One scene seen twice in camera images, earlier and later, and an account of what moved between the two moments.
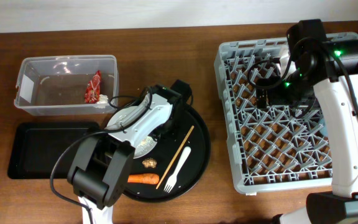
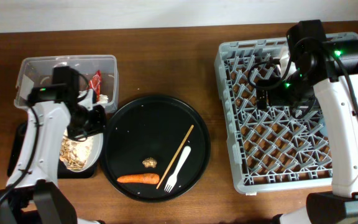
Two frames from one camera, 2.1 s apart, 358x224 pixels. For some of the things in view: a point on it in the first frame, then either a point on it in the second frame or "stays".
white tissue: x=103 y=99 stays
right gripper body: x=289 y=93 stays
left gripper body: x=167 y=128 to x=89 y=122
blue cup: x=325 y=129 stays
